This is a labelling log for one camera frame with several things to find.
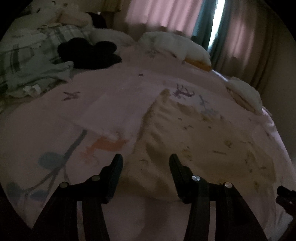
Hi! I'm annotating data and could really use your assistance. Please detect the cream patterned baby garment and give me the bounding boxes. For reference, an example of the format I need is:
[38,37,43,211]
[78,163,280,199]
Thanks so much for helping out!
[118,89,276,201]

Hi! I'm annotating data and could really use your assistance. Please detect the black clothing pile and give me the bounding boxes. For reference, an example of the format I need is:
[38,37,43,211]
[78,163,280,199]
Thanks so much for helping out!
[57,38,122,70]

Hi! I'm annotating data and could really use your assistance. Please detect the pink printed bed sheet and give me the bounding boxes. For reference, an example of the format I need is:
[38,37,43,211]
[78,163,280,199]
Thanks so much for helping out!
[1,48,295,240]

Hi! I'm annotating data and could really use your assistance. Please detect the brown curtain right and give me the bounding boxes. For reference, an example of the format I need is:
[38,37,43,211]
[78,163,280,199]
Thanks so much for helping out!
[210,1,280,93]

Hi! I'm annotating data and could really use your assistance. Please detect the plaid green white blanket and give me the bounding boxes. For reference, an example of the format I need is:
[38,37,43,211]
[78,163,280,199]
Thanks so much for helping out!
[1,25,90,94]

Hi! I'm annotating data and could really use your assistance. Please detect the white fluffy duck plush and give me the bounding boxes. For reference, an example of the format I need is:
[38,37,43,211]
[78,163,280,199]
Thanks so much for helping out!
[138,32,212,72]

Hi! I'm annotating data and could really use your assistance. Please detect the teal curtain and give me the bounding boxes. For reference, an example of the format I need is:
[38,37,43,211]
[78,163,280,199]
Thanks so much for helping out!
[191,1,233,57]

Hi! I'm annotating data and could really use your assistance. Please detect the white pillow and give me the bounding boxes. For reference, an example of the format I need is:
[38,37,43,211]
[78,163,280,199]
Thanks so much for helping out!
[89,29,136,47]

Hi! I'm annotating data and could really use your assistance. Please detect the white pink plush toy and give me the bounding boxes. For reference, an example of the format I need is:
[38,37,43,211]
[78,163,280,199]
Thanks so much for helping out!
[31,1,92,27]

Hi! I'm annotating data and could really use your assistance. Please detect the pink curtain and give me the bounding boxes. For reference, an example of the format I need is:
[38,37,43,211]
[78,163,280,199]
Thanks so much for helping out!
[125,0,203,39]

